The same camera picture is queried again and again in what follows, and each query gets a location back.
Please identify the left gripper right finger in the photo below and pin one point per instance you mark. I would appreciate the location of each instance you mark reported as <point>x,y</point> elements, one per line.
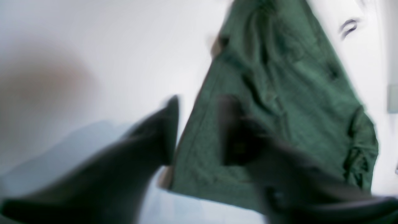
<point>291,188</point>

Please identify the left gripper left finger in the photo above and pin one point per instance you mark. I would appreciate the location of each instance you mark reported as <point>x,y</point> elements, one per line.
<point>109,187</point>

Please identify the dark green t-shirt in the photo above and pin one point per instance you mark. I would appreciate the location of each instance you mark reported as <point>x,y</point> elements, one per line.
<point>276,58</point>

